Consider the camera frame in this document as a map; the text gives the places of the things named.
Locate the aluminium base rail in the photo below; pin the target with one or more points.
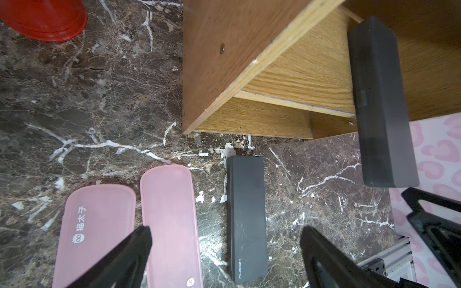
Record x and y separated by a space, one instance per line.
395 262

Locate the red pen cup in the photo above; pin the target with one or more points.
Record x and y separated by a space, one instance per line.
46 21

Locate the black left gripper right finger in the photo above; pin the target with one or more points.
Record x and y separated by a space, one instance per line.
328 267

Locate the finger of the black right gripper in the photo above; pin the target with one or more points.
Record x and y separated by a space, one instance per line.
442 236

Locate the pink pencil case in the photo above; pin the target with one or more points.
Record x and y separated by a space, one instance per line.
96 219
168 209

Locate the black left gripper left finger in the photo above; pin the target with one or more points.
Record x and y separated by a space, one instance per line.
123 266

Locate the wooden three-tier shelf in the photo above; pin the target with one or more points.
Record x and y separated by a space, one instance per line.
281 68

